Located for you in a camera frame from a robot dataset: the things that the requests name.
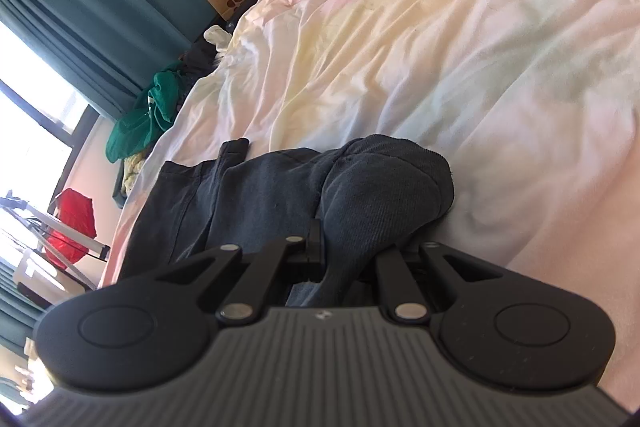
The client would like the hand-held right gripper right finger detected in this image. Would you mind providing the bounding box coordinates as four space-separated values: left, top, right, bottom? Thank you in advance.
375 242 503 324

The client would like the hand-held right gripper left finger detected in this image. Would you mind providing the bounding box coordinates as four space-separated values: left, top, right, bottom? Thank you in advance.
150 219 327 327

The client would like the dark grey garment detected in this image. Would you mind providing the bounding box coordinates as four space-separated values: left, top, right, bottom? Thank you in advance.
131 134 456 309

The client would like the cream fluffy towel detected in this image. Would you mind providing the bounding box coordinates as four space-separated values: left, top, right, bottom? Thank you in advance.
121 153 149 196

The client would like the green garment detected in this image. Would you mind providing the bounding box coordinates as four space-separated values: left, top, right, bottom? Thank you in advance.
105 62 194 164

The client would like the black garment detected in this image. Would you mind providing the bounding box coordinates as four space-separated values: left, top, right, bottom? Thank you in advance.
179 37 222 78

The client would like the pastel duvet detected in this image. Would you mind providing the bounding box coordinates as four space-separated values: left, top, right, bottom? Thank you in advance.
97 0 640 408

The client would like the white garment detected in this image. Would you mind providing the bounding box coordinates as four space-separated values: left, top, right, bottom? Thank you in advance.
204 26 232 54

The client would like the red cloth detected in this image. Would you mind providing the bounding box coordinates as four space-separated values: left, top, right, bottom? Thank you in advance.
46 188 98 269

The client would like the white appliance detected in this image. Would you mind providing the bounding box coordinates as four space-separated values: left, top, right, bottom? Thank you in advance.
11 252 92 305

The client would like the window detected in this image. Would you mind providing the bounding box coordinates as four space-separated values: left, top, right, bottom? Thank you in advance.
0 24 101 258

